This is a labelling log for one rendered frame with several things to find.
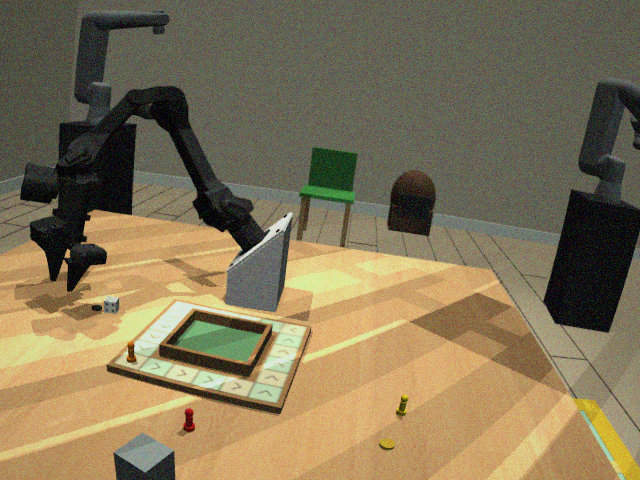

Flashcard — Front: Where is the yellow flat disc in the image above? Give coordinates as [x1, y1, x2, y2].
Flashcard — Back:
[380, 438, 395, 450]

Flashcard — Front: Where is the red pawn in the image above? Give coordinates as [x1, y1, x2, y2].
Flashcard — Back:
[184, 409, 195, 432]

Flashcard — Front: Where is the orange-brown game pawn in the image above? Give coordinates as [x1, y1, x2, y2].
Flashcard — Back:
[127, 341, 136, 363]

